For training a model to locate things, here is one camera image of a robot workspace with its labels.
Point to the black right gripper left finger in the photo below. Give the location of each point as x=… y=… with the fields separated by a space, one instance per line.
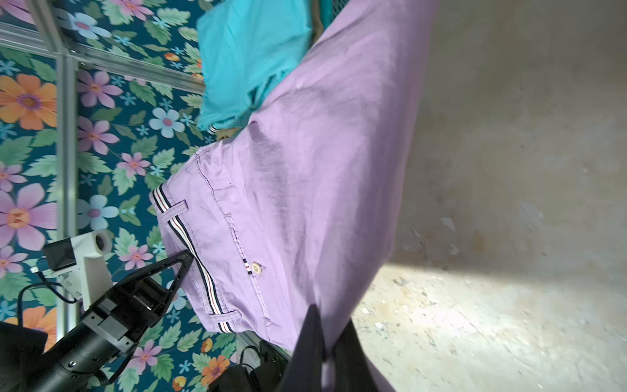
x=304 y=371

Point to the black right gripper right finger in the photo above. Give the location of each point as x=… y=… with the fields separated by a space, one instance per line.
x=352 y=373

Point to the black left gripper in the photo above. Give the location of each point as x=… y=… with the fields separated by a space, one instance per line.
x=124 y=314

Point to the purple pants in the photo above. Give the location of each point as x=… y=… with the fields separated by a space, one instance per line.
x=300 y=208

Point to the teal pants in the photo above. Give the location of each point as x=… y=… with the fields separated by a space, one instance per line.
x=247 y=48

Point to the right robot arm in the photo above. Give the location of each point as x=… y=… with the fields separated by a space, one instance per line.
x=265 y=377

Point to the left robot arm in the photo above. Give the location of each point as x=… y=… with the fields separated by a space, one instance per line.
x=26 y=365

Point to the teal plastic basket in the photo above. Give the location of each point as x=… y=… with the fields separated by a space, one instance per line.
x=330 y=9

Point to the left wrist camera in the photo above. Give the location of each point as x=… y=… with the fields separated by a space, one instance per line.
x=79 y=265

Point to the aluminium cage frame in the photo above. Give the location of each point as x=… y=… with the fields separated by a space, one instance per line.
x=99 y=102

